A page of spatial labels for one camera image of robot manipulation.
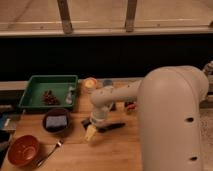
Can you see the wooden cutting board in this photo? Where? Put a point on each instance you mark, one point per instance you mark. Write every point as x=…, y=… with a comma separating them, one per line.
x=115, y=150

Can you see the silver fork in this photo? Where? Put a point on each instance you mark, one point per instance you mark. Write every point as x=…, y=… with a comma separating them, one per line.
x=57, y=145

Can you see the dark round bowl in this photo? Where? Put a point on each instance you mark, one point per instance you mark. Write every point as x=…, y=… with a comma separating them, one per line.
x=56, y=112

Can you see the glass cup with yellow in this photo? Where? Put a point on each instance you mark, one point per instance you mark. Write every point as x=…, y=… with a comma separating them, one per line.
x=90, y=84

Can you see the red black small object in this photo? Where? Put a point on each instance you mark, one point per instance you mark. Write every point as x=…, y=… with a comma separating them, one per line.
x=130, y=106

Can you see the small clear bottle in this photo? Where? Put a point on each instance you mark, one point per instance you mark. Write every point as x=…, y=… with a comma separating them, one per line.
x=69, y=95

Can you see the blue sponge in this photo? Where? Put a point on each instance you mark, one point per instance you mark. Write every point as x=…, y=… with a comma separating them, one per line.
x=56, y=121

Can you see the green plastic tray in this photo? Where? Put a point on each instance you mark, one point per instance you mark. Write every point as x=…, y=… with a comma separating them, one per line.
x=58, y=84

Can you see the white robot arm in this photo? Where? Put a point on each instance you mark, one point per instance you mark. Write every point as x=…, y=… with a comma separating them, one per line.
x=168, y=103

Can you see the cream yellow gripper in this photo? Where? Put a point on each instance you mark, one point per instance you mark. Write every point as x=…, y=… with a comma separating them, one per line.
x=90, y=132

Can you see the orange bowl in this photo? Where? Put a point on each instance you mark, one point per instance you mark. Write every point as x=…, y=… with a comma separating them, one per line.
x=23, y=150

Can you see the dark grapes bunch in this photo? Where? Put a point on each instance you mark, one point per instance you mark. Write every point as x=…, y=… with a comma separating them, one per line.
x=49, y=99

